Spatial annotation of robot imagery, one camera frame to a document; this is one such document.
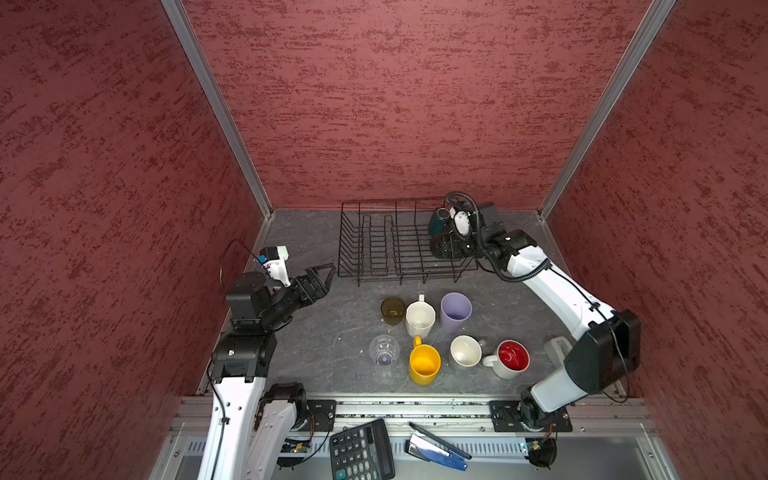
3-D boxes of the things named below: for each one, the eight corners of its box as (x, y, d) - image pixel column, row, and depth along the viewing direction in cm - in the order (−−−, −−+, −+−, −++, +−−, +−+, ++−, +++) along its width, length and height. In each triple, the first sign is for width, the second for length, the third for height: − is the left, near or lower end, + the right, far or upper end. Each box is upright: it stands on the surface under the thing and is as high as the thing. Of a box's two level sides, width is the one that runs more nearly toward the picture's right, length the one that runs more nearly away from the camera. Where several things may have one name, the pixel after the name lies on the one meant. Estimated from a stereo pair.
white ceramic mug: (399, 328, 91) (400, 313, 83) (418, 309, 95) (421, 293, 87) (419, 346, 87) (422, 333, 79) (438, 325, 91) (442, 311, 83)
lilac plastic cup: (437, 336, 89) (443, 319, 80) (435, 311, 95) (440, 292, 85) (465, 336, 90) (474, 319, 80) (461, 311, 95) (469, 292, 85)
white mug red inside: (481, 365, 84) (488, 356, 78) (491, 339, 89) (498, 329, 83) (514, 384, 81) (524, 377, 75) (523, 357, 86) (533, 348, 80)
